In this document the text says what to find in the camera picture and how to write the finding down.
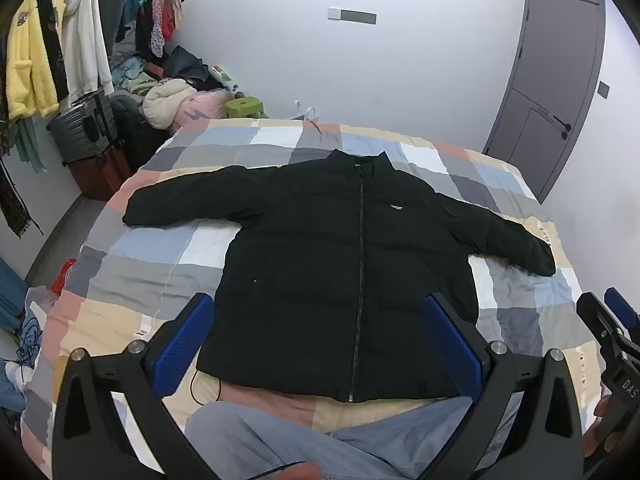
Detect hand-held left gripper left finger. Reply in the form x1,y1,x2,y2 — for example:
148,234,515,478
52,292,216,480

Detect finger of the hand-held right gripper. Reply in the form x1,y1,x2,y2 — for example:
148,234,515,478
576,292,625,361
603,287,640,333

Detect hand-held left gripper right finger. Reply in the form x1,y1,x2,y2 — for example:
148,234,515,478
422,291,586,480

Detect black puffer jacket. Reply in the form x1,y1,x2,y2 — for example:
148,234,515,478
122,149,557,404

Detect blue hanging clothes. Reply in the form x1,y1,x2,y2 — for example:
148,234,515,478
0,256,29,334

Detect black clothes pile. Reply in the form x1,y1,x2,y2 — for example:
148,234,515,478
162,45,211,87

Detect red floral hanging clothes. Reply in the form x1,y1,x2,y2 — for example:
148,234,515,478
135,0,184,59

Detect person's right hand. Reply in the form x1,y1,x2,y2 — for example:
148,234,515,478
584,394,615,458

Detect person's left hand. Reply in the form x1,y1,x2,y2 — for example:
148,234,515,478
266,461,322,480

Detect checked patchwork quilt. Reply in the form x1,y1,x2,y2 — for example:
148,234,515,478
20,117,608,480

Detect person's grey pants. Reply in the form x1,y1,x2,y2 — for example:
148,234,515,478
184,394,522,480

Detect red bag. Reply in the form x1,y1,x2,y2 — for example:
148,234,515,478
49,258,79,296

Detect dark red suitcase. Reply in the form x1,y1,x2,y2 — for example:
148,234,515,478
66,147,134,202

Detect black bag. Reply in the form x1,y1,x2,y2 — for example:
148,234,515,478
107,95,172,172

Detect dark patterned scarf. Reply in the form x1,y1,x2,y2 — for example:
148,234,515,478
0,156,44,239

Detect grey door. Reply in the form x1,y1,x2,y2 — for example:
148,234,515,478
482,0,607,205

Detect pink cloth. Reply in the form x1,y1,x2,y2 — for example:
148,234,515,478
172,89,236,134

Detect grey suitcase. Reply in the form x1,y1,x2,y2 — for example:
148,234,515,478
46,92,119,166

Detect cream fleece jacket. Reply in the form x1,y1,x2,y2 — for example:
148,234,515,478
141,79,199,130

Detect green stool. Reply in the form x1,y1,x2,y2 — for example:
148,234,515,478
223,96,265,119

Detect teal hanging cloth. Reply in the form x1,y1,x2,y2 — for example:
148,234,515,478
7,117,47,174

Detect light blue cloth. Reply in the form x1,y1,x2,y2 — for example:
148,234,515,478
112,57,152,87

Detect yellow fleece jacket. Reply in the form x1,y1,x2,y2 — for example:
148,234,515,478
4,0,68,122

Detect white hoodie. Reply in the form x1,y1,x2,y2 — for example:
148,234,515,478
60,0,115,107

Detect black patterned hanging garment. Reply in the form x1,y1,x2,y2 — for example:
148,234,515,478
34,0,71,104

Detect dark grey hanging garment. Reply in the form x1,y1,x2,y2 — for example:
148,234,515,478
94,0,147,57

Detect thin black cable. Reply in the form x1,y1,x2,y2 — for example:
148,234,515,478
189,366,224,407

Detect blue cable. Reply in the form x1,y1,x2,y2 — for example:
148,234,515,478
16,304,52,367

